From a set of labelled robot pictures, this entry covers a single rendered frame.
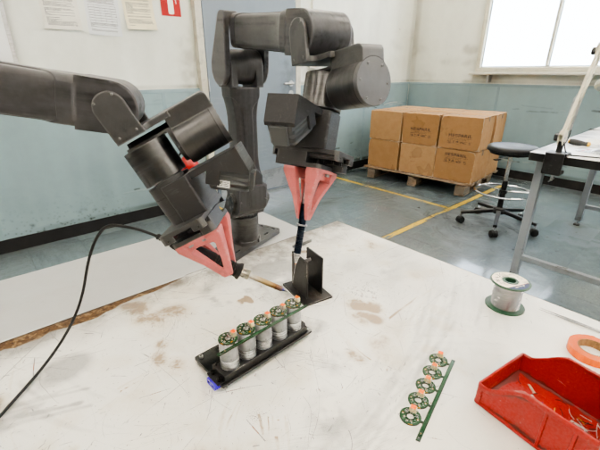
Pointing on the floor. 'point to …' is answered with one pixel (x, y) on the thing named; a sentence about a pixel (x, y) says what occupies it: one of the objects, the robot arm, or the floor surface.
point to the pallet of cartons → (435, 145)
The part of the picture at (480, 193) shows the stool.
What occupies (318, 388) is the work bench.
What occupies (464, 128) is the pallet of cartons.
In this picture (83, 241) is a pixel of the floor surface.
